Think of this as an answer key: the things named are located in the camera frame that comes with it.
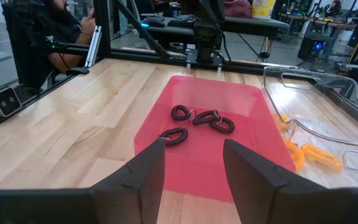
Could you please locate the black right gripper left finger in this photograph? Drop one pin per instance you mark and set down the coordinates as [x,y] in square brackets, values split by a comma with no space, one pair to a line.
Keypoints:
[129,193]

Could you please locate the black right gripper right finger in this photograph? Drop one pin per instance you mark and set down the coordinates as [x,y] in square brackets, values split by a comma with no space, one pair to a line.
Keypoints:
[269,196]

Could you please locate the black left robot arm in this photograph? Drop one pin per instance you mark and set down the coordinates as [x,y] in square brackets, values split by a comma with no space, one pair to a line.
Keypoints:
[208,31]

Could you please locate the pink translucent plastic bin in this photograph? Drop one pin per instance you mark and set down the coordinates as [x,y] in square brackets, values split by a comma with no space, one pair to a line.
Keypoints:
[204,168]

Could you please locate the clear plastic bin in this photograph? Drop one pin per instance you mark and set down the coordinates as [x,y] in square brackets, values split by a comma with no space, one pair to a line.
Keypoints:
[322,118]

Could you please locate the black flat clamp foot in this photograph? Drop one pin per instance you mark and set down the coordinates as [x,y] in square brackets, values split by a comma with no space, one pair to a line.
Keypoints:
[78,71]

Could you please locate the silver aluminium bar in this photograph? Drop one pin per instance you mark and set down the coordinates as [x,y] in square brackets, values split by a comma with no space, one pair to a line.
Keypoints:
[92,46]

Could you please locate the black computer with blue light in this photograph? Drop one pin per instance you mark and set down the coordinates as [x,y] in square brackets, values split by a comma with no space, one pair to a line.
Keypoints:
[314,46]

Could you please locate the black top desk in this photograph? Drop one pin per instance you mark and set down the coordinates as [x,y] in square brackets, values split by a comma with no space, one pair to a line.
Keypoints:
[247,26]

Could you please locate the black computer mouse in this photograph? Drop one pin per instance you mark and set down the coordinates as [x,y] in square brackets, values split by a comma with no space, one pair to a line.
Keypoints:
[154,21]

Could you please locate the person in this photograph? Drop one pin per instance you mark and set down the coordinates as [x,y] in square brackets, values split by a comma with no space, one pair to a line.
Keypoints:
[67,28]
[336,6]

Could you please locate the person's hand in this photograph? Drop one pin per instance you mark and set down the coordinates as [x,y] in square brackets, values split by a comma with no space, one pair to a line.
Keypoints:
[88,20]

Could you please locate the black office chair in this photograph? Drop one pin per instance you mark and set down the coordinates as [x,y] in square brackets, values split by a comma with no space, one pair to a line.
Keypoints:
[26,46]

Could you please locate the black keyboard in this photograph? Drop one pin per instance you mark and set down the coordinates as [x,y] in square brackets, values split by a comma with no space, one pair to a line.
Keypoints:
[182,20]

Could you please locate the yellow and white container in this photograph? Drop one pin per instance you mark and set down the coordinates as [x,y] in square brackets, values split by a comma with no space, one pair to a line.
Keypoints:
[263,8]

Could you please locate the maroon bag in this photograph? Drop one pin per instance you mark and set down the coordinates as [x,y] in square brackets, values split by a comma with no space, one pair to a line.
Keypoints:
[238,8]

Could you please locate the silver table-level depth camera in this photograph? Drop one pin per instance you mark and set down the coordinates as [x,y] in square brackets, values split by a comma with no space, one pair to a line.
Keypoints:
[6,101]

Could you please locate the black aluminium table frame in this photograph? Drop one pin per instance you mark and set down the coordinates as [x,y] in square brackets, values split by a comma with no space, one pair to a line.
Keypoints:
[102,31]

